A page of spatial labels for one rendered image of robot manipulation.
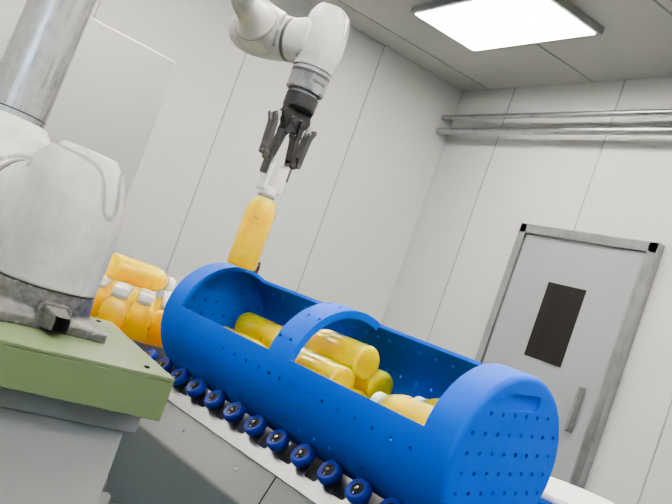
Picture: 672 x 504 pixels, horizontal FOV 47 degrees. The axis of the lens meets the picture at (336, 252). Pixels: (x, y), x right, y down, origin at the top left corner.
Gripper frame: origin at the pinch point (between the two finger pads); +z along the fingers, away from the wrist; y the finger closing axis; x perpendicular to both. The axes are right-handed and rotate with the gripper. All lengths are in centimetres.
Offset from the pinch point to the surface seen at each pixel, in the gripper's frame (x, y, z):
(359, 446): -59, -8, 41
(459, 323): 251, 398, 11
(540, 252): 189, 382, -57
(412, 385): -43, 18, 32
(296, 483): -47, -6, 53
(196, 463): -21, -8, 60
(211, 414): -15, -5, 51
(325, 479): -53, -6, 49
